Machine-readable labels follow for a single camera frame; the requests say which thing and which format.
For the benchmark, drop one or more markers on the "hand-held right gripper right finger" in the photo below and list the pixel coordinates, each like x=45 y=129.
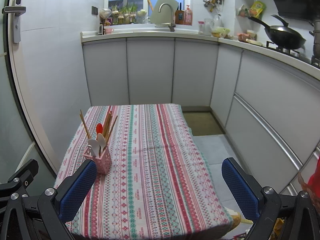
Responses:
x=240 y=190

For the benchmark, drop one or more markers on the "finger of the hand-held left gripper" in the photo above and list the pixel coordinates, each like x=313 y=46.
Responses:
x=25 y=175

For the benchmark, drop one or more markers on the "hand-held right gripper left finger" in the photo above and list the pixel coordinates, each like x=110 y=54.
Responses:
x=78 y=190

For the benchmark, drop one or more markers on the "pink perforated utensil holder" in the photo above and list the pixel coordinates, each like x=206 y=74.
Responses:
x=103 y=163

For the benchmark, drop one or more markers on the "white rice paddle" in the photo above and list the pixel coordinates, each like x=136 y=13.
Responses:
x=93 y=145

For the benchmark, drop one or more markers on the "red plastic spoon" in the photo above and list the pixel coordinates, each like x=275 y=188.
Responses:
x=99 y=128

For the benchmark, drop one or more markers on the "group of bamboo chopsticks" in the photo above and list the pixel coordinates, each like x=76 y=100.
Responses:
x=107 y=127

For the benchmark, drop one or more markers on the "pale yellow food item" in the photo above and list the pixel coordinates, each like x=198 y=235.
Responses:
x=236 y=217

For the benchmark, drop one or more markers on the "orange snack packet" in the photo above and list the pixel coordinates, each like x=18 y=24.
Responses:
x=278 y=230

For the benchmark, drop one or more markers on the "striped patterned tablecloth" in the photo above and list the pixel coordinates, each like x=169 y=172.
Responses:
x=150 y=167

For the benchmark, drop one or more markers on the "red cloth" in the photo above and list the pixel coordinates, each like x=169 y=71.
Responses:
x=315 y=177

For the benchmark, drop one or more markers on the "brown floor mat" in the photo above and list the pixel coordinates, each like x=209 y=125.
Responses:
x=202 y=123

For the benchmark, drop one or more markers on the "white kitchen cabinets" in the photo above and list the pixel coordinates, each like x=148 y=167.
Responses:
x=150 y=67

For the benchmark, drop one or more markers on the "gas stove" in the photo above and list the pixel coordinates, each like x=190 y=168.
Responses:
x=295 y=53

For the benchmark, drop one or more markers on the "black wok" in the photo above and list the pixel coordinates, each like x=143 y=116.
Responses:
x=285 y=38

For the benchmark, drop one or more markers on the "bowl of green vegetables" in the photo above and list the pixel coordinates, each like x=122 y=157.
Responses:
x=221 y=32

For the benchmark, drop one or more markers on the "pink cup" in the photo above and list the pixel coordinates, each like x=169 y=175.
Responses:
x=108 y=31

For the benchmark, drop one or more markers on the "glass jar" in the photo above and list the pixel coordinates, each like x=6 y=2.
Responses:
x=208 y=26

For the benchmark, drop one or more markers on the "white kitchen countertop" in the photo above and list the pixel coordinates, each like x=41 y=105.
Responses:
x=150 y=35

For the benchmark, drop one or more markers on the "purple cup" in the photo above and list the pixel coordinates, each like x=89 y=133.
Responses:
x=108 y=21

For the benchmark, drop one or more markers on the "white plastic bag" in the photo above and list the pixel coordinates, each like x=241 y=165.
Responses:
x=105 y=12

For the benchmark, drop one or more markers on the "pink soap bottle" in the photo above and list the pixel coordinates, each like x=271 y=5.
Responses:
x=188 y=16

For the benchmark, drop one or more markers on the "row of potted sprouts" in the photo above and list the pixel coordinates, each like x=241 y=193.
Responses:
x=125 y=13

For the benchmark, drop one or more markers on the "yellow snack bag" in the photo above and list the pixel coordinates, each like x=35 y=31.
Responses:
x=257 y=8

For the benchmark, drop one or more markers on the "metal kitchen faucet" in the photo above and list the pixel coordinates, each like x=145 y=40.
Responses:
x=172 y=20

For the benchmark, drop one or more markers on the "brown knife block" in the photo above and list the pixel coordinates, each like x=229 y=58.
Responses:
x=179 y=16

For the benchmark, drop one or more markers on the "pale green cutting board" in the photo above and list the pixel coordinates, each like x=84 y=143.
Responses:
x=156 y=15

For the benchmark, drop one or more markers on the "dark wall socket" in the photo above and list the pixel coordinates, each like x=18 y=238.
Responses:
x=94 y=10

